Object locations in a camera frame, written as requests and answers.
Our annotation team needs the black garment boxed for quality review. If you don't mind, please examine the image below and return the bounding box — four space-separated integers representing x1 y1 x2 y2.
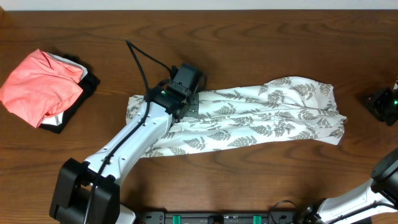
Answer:
39 53 100 134

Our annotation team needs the white fern print dress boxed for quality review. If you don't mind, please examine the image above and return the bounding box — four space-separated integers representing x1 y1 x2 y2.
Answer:
144 77 346 157

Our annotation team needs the pink garment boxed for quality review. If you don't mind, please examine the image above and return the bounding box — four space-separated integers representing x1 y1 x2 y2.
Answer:
1 49 88 128

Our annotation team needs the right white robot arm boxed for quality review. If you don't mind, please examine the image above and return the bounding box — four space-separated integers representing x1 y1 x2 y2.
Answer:
294 85 397 224

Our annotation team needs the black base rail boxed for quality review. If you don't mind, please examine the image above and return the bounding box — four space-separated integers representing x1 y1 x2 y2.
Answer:
133 200 373 224

